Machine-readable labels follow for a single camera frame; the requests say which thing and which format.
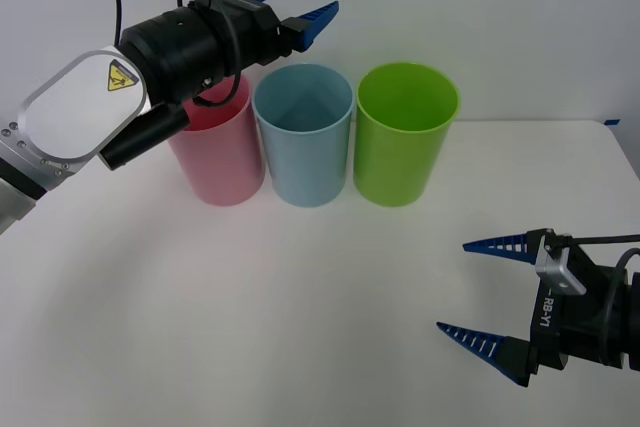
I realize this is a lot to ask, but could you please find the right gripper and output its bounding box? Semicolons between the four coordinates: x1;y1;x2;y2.
436;228;610;389

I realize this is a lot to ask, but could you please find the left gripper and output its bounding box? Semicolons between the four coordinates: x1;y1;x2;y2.
215;0;341;73

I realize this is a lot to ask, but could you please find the pale blue plastic bin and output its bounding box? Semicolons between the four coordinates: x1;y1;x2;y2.
251;63;357;209

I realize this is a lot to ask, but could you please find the green plastic bin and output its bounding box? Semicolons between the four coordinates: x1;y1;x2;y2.
352;61;462;208

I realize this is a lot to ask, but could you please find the pink plastic bin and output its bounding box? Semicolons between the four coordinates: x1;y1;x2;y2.
167;72;266;208

